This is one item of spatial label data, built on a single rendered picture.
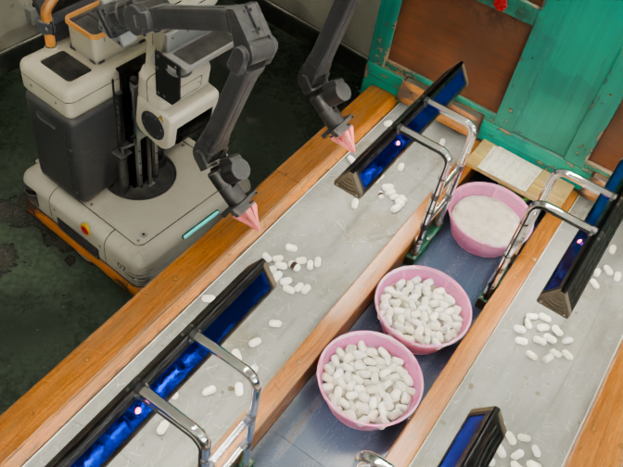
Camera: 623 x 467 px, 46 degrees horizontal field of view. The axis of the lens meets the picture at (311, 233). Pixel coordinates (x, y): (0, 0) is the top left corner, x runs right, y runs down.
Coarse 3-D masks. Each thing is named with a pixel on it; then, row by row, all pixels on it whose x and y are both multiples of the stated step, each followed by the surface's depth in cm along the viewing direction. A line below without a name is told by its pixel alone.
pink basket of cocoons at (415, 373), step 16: (352, 336) 190; (368, 336) 191; (384, 336) 190; (400, 352) 189; (320, 368) 182; (416, 368) 185; (320, 384) 178; (416, 384) 184; (416, 400) 180; (336, 416) 182
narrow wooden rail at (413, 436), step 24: (576, 192) 236; (552, 216) 228; (528, 240) 220; (528, 264) 213; (504, 288) 206; (480, 312) 200; (504, 312) 201; (480, 336) 194; (456, 360) 188; (456, 384) 184; (432, 408) 178; (408, 432) 173; (408, 456) 169
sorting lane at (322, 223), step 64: (384, 128) 248; (448, 128) 253; (320, 192) 225; (384, 192) 228; (256, 256) 205; (320, 256) 208; (192, 320) 189; (256, 320) 191; (320, 320) 194; (192, 384) 177; (128, 448) 164; (192, 448) 166
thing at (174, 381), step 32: (224, 288) 157; (256, 288) 155; (224, 320) 149; (160, 352) 144; (192, 352) 143; (128, 384) 139; (160, 384) 138; (96, 416) 134; (128, 416) 133; (64, 448) 128; (96, 448) 128
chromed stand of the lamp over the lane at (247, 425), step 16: (192, 336) 142; (224, 352) 140; (240, 368) 138; (144, 384) 134; (256, 384) 139; (144, 400) 132; (160, 400) 132; (256, 400) 143; (176, 416) 130; (256, 416) 149; (192, 432) 129; (240, 432) 147; (208, 448) 131; (224, 448) 144; (240, 448) 156; (208, 464) 136; (224, 464) 154; (240, 464) 166
